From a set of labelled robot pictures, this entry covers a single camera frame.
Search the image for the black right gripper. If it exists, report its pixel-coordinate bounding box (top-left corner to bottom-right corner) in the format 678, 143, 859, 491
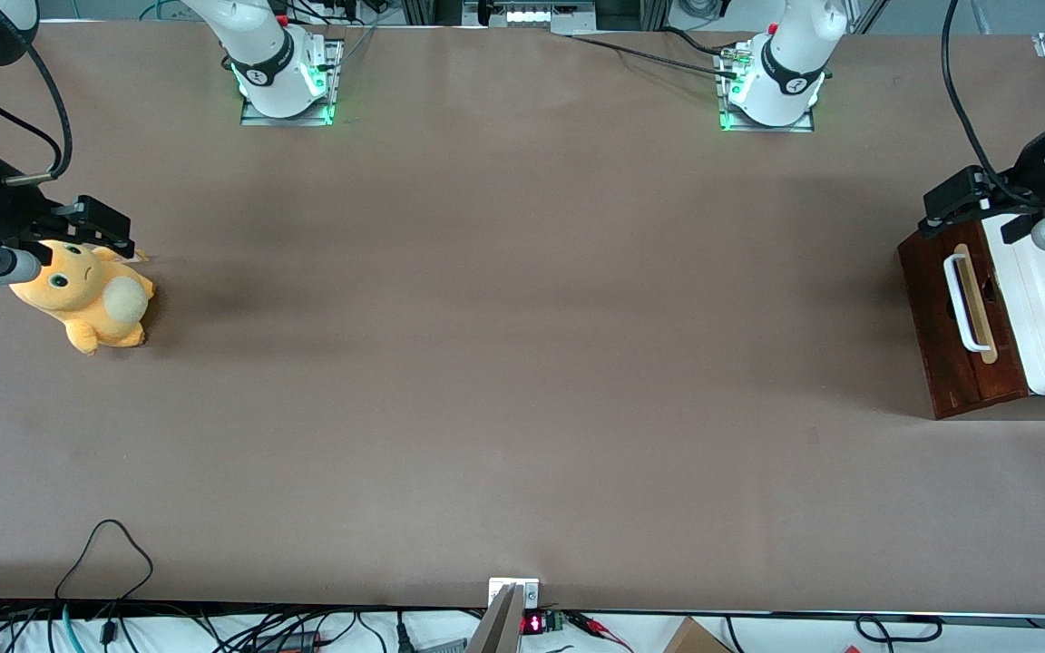
0, 156, 138, 262

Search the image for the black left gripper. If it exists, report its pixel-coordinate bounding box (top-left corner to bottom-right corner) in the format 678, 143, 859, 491
916, 111, 1045, 245

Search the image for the white drawer handle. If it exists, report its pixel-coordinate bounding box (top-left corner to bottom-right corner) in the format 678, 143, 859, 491
942, 252, 994, 354

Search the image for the dark wooden drawer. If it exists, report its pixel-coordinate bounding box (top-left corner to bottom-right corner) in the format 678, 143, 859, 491
897, 218, 1031, 421

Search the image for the orange plush toy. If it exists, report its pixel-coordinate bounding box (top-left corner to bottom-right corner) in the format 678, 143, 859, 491
8, 239, 158, 356

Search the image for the black power adapter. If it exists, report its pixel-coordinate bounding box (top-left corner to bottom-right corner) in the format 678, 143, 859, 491
253, 629, 321, 653

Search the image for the white power strip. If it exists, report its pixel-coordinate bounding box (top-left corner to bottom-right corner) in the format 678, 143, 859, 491
484, 2, 598, 29

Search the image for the brown cardboard box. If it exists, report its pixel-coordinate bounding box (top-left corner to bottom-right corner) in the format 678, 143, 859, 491
662, 617, 735, 653

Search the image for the grey metal bar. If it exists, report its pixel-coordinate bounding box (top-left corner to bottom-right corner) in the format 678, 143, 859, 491
465, 585, 524, 653

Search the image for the light wooden handle plate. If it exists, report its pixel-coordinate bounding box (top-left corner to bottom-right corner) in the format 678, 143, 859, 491
952, 243, 1001, 365

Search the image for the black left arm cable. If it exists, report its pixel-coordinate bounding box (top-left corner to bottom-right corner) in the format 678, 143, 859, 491
940, 0, 1037, 208

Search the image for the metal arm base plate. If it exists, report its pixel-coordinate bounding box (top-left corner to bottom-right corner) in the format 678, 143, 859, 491
239, 38, 345, 127
717, 45, 816, 134

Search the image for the thin black looped cable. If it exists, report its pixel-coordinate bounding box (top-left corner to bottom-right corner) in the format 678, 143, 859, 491
54, 519, 154, 602

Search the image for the thick black table cable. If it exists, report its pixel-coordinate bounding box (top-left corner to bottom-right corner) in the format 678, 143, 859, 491
663, 26, 743, 55

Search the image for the thin black table cable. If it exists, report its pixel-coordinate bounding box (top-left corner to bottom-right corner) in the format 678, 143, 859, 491
568, 34, 741, 79

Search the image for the black coiled floor cable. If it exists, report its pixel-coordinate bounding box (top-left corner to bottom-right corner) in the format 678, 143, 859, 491
853, 614, 944, 644

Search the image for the red clip wire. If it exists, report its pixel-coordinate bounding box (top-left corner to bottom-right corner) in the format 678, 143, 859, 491
566, 614, 634, 653

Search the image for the white table edge bracket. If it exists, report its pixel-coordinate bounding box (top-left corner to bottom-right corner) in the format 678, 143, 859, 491
488, 578, 542, 611

